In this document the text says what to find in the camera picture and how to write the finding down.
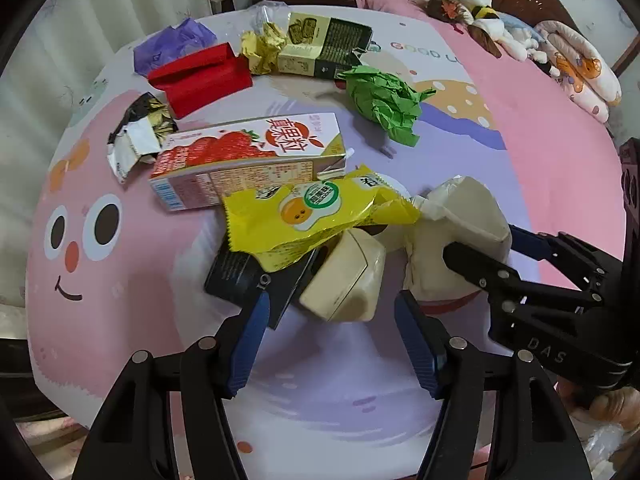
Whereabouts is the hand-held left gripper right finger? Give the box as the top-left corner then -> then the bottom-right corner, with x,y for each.
393,290 -> 594,480

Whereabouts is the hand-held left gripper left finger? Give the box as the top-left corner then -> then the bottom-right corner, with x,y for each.
85,287 -> 273,480

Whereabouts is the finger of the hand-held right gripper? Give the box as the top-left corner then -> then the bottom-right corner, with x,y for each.
509,224 -> 625,297
442,240 -> 606,333

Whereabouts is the black box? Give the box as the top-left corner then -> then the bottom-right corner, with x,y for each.
204,247 -> 321,331

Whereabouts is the small cream carton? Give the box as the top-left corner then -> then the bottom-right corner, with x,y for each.
299,227 -> 387,323

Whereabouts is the yellow snack packet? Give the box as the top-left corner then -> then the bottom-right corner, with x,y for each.
221,164 -> 423,273

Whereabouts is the strawberry drink carton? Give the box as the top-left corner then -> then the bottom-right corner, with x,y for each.
149,112 -> 356,212

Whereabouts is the green paper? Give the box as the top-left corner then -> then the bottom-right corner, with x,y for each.
337,64 -> 437,148

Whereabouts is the black and gold wrapper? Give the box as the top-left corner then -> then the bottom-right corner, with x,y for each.
106,92 -> 179,184

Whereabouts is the person's right hand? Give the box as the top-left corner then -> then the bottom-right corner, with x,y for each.
587,389 -> 640,427

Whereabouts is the clear plastic bag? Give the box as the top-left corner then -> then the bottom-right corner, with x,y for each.
575,410 -> 640,476
247,1 -> 296,36

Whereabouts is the pink bedsheet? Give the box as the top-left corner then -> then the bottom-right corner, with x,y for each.
350,0 -> 632,291

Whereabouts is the cartoon printed tablecloth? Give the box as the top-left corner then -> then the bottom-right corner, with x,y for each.
25,7 -> 543,461

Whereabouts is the folded printed quilt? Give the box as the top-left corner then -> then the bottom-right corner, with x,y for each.
532,20 -> 623,123

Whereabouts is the white plush toy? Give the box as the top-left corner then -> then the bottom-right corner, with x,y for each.
492,20 -> 548,64

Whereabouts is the light blue plush toy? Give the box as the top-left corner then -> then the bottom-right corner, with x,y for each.
495,10 -> 544,43

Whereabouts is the bee plush toy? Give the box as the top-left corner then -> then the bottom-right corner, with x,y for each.
457,0 -> 507,32

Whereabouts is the brown-haired plush doll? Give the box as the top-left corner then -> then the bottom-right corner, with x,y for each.
417,0 -> 503,58

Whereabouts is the folded red paper box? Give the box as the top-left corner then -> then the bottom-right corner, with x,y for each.
148,42 -> 252,119

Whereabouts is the crumpled gold foil wrapper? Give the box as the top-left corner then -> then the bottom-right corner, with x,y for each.
240,21 -> 289,76

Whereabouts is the purple plastic bag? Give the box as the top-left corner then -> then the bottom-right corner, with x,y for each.
133,17 -> 218,77

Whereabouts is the white flowered curtain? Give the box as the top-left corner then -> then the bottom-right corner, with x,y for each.
0,0 -> 216,311

